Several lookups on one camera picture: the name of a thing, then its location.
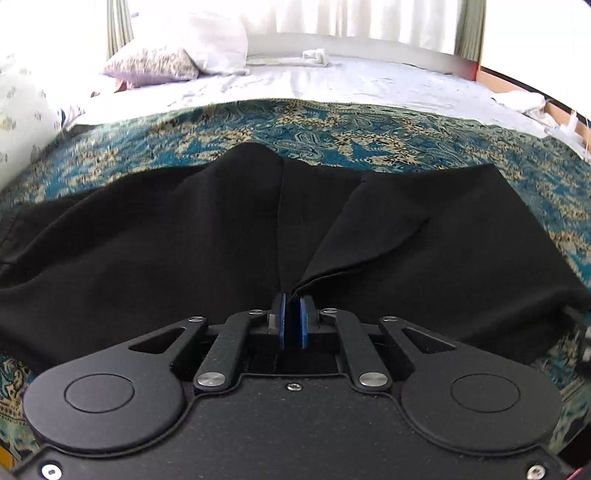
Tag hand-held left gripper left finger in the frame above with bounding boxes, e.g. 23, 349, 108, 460
127, 293, 294, 395

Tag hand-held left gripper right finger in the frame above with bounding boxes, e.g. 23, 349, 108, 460
293, 295, 458, 395

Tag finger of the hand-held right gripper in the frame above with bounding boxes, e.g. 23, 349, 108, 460
567, 305, 591, 365

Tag black pants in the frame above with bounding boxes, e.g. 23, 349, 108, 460
0, 142, 591, 374

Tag teal paisley blanket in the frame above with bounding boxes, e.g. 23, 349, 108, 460
0, 99, 591, 462

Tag white bed sheet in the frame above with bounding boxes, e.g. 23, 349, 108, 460
62, 55, 591, 153

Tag small crumpled white cloth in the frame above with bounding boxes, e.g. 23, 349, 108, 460
302, 47, 333, 68

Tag grey bed headboard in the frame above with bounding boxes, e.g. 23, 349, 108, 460
247, 32, 481, 81

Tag white pillow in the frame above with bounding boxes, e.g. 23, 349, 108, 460
152, 11, 250, 77

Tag purple floral pillow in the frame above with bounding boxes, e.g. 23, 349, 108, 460
102, 46, 200, 88

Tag white sheer curtain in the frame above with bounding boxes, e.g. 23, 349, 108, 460
134, 0, 462, 54

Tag green curtain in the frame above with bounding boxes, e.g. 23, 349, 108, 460
455, 0, 488, 63
106, 0, 134, 58

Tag white floral quilt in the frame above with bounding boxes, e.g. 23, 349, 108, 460
0, 51, 86, 185

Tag white charger cable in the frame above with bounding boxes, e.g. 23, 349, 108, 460
566, 108, 591, 151

